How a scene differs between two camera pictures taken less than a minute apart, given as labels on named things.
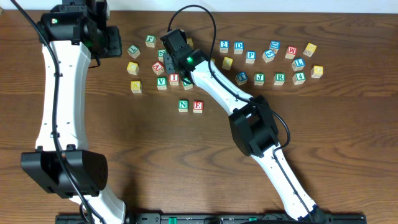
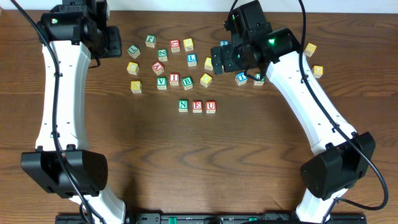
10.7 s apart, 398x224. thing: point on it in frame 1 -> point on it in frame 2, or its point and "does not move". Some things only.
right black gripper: x=169 y=64 -> x=217 y=59
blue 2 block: x=224 y=46 does not move
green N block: x=183 y=106 does not move
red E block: x=198 y=106 does not move
